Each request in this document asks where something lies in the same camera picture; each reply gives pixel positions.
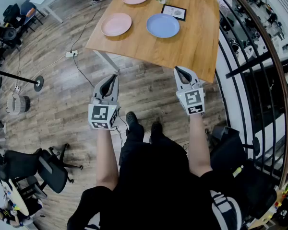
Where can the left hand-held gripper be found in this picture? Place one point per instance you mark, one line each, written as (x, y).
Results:
(103, 115)

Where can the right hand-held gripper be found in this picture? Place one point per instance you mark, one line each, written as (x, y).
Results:
(194, 99)

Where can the blue big plate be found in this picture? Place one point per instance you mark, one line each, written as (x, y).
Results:
(162, 26)

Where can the person's left forearm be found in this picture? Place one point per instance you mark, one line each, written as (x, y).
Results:
(106, 157)

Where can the person's right forearm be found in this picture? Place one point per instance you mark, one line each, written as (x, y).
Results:
(198, 147)

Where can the person's black shoe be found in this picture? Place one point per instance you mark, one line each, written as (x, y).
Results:
(156, 128)
(131, 118)

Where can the white power strip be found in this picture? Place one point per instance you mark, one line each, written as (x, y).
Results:
(71, 54)

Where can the black framed picture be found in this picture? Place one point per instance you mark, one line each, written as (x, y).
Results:
(174, 12)

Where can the black coat stand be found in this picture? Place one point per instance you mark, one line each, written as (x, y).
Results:
(38, 83)

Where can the small white socket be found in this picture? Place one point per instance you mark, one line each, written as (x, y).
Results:
(17, 88)

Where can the white and black basket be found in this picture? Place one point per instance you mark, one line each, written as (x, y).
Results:
(18, 104)

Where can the black office chair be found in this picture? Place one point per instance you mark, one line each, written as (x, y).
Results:
(13, 13)
(52, 174)
(252, 190)

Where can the yellow-green bottle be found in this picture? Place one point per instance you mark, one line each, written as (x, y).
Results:
(238, 171)

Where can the small orange box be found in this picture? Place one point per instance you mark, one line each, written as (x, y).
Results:
(30, 11)

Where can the person's black clothing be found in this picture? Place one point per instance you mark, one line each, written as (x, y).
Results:
(158, 188)

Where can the blue chair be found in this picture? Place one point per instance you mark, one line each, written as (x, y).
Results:
(30, 8)

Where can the round light table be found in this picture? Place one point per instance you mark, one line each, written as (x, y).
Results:
(19, 198)

